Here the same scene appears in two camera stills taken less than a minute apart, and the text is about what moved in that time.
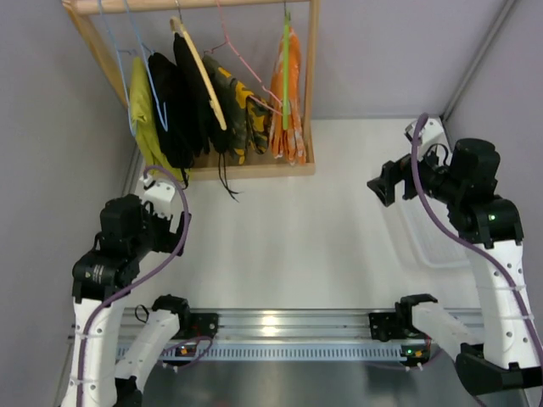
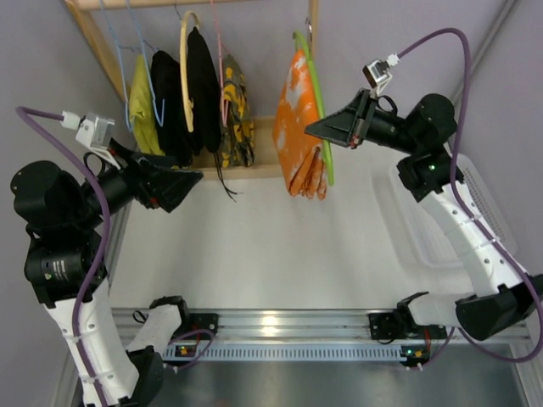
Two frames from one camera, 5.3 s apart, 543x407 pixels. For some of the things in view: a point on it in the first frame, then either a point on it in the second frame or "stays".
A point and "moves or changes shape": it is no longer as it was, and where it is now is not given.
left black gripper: x=170 y=234 → x=144 y=185
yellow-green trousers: x=145 y=120 stays
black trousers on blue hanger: x=170 y=113 stays
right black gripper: x=393 y=179 → x=361 y=119
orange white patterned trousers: x=288 y=143 moves or changes shape
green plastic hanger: x=286 y=71 → x=328 y=162
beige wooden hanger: x=178 y=25 → x=188 y=103
